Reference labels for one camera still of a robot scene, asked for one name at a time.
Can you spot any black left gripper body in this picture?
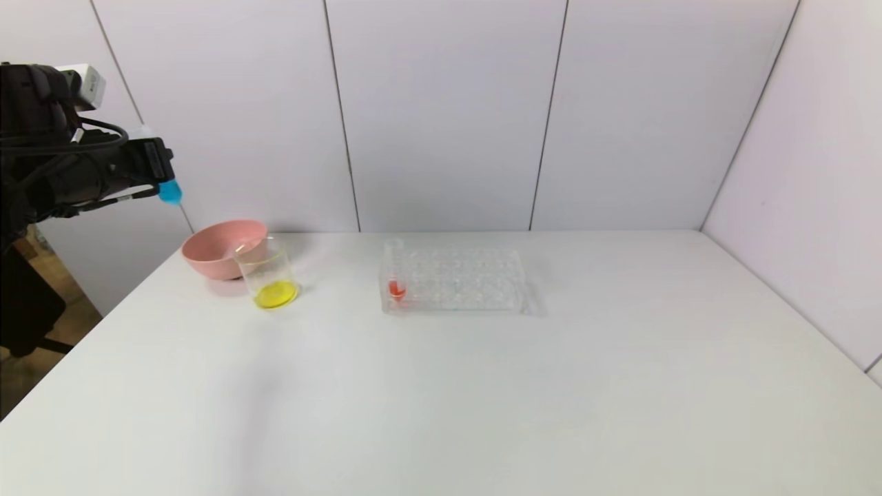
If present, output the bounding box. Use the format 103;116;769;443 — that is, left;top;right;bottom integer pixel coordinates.
75;136;176;204

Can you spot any test tube with blue pigment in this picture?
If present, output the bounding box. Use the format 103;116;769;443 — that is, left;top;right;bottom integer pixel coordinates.
140;124;184;207

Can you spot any clear glass beaker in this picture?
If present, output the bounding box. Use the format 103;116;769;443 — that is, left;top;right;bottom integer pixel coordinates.
234;238;300;309

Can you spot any test tube with red pigment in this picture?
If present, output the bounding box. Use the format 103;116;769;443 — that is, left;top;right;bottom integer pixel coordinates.
384;238;407;302

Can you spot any clear acrylic test tube rack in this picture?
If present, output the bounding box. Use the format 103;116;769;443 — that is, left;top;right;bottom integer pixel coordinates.
379;247;528;316

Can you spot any pink bowl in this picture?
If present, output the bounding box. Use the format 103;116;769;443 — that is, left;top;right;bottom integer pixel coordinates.
181;220;269;281

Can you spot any black chair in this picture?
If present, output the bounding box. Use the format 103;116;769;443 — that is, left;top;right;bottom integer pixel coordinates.
0;234;76;359

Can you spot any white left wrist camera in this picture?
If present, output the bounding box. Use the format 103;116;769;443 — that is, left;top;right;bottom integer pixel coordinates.
58;64;107;112

